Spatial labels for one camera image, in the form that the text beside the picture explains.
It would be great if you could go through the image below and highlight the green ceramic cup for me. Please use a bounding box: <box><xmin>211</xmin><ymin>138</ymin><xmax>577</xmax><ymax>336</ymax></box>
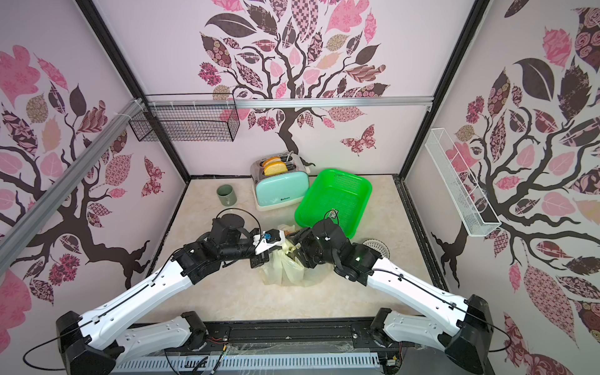
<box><xmin>217</xmin><ymin>184</ymin><xmax>238</xmax><ymax>207</ymax></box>

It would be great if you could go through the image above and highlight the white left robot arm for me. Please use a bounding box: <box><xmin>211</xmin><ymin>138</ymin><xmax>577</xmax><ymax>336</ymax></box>
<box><xmin>56</xmin><ymin>214</ymin><xmax>285</xmax><ymax>374</ymax></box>

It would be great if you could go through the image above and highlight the green plastic basket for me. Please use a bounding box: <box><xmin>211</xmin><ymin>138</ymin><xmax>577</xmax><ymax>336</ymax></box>
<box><xmin>295</xmin><ymin>169</ymin><xmax>373</xmax><ymax>238</ymax></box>

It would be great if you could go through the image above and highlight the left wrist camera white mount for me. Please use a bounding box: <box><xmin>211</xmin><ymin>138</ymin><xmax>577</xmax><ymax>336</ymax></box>
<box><xmin>253</xmin><ymin>229</ymin><xmax>286</xmax><ymax>256</ymax></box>

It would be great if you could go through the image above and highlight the bread slice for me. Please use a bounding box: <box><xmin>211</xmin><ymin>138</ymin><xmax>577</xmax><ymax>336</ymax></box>
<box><xmin>263</xmin><ymin>161</ymin><xmax>288</xmax><ymax>177</ymax></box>
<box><xmin>260</xmin><ymin>156</ymin><xmax>281</xmax><ymax>168</ymax></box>

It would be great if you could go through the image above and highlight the aluminium frame bar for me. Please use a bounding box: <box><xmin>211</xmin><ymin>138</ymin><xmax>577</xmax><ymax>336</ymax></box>
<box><xmin>148</xmin><ymin>96</ymin><xmax>434</xmax><ymax>109</ymax></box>
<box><xmin>1</xmin><ymin>98</ymin><xmax>142</xmax><ymax>273</ymax></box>

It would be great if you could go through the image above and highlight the black wire wall basket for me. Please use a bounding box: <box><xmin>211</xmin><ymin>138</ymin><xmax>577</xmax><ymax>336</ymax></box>
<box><xmin>129</xmin><ymin>94</ymin><xmax>241</xmax><ymax>142</ymax></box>

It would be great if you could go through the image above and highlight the front bread slice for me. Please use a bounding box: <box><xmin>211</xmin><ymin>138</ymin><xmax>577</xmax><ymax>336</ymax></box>
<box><xmin>263</xmin><ymin>161</ymin><xmax>288</xmax><ymax>177</ymax></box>

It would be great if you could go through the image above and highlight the mint green toaster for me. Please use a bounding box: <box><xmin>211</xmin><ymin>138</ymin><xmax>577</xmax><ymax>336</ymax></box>
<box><xmin>250</xmin><ymin>152</ymin><xmax>309</xmax><ymax>211</ymax></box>

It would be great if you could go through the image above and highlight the aluminium frame bar left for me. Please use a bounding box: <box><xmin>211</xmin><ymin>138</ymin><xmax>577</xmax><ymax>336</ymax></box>
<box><xmin>1</xmin><ymin>98</ymin><xmax>142</xmax><ymax>273</ymax></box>

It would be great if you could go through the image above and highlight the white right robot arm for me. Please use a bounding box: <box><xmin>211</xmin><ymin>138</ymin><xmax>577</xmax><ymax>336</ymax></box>
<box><xmin>287</xmin><ymin>218</ymin><xmax>495</xmax><ymax>374</ymax></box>

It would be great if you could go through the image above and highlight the back bread slice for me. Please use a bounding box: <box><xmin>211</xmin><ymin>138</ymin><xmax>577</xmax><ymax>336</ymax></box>
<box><xmin>260</xmin><ymin>156</ymin><xmax>281</xmax><ymax>168</ymax></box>

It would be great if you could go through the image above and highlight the white vented cable duct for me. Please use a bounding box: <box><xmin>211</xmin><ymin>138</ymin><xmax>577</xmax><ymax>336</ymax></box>
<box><xmin>112</xmin><ymin>352</ymin><xmax>381</xmax><ymax>374</ymax></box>

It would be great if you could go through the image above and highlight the white wire wall shelf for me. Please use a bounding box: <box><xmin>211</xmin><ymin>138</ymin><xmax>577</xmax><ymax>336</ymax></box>
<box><xmin>425</xmin><ymin>128</ymin><xmax>501</xmax><ymax>238</ymax></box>

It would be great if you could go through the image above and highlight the cream plastic bag orange print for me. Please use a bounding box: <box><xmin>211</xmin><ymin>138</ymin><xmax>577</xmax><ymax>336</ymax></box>
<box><xmin>259</xmin><ymin>240</ymin><xmax>333</xmax><ymax>288</ymax></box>

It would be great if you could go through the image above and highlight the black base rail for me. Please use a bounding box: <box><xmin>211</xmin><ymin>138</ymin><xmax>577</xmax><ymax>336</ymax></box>
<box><xmin>126</xmin><ymin>316</ymin><xmax>479</xmax><ymax>362</ymax></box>

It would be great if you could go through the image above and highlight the aluminium frame bar back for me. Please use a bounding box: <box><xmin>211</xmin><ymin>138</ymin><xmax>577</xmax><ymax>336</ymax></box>
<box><xmin>148</xmin><ymin>96</ymin><xmax>434</xmax><ymax>109</ymax></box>

